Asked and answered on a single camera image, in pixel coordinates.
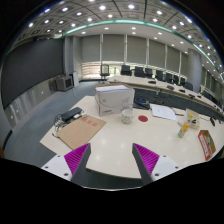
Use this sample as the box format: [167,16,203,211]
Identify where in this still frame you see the tangled black cable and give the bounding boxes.
[51,114,70,139]

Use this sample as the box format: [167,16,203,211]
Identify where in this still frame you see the grey CRT television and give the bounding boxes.
[56,77,73,91]

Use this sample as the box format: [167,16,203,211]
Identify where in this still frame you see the white paper sheets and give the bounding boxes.
[151,104,176,120]

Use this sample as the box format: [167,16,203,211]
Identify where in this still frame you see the white patterned mug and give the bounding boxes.
[122,109,134,124]

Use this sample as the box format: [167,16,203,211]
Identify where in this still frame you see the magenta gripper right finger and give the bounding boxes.
[132,143,159,185]

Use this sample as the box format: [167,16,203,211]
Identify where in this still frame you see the white cardboard box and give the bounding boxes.
[95,84,135,117]

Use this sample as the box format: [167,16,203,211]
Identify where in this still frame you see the black power adapter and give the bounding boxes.
[61,107,82,121]

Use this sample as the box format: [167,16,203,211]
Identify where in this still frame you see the red white open box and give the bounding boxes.
[198,130,216,160]

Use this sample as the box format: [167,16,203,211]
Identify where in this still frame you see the red round coaster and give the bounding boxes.
[138,115,148,122]

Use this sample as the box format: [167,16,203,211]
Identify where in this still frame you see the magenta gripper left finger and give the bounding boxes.
[64,144,91,186]

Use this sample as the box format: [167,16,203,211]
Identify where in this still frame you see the brown paper envelope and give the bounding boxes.
[57,115,106,149]

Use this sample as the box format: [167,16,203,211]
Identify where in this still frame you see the long curved conference desk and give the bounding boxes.
[108,75,224,121]

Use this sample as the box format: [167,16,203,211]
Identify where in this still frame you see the yellow small bottle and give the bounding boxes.
[178,122,189,138]

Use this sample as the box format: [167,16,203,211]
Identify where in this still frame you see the black office chair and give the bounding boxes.
[100,64,110,82]

